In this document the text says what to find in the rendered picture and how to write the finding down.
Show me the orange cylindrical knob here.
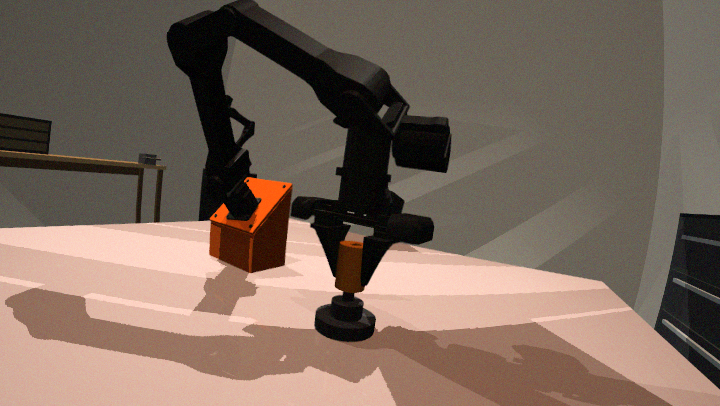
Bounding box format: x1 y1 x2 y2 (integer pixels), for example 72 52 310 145
335 241 365 293

